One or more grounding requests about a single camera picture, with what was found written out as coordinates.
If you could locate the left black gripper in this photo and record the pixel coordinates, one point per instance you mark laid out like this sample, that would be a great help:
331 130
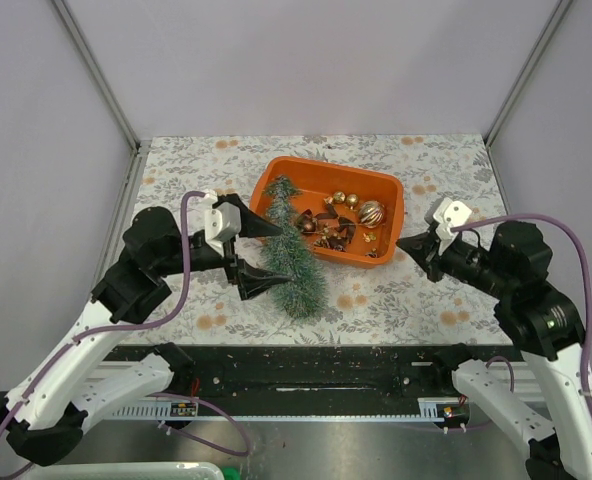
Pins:
230 257

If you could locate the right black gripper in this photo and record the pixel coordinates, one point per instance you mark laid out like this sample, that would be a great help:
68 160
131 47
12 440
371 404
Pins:
435 260

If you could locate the orange plastic tray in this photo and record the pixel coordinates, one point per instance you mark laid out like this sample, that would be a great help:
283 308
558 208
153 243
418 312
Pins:
318 182

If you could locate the gold flower ornament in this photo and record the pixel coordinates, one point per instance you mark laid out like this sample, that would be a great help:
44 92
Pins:
369 237

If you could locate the small frosted christmas tree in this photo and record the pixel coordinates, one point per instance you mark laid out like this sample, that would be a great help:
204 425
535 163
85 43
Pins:
304 297

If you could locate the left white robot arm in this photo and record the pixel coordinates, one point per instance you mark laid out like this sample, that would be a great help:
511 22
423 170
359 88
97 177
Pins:
46 416

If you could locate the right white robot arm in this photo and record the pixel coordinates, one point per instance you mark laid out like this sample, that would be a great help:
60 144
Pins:
542 323

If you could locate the large gold striped bauble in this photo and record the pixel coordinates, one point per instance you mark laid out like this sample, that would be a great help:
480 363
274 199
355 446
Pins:
371 214

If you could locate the floral patterned table mat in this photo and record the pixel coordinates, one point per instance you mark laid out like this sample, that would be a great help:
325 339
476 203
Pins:
375 295

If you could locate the brown ribbon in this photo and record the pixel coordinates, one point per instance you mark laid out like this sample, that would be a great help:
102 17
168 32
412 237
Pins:
334 231

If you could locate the small gold bauble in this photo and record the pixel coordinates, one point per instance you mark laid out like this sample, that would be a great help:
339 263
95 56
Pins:
352 201
339 198

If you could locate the green object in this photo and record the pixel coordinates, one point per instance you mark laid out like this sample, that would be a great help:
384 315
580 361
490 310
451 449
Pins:
230 473

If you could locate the white plastic bin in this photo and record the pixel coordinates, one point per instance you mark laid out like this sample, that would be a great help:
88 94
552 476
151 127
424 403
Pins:
129 470

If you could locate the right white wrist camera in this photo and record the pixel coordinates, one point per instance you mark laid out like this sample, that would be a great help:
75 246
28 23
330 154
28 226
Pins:
444 216

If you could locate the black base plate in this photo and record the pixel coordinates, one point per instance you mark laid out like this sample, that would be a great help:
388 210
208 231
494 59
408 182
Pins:
320 381

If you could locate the white slotted cable duct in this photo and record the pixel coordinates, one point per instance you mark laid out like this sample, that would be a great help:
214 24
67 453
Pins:
157 410

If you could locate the aluminium frame rail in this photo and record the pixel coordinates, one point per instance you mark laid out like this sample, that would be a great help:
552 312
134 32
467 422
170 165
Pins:
75 33

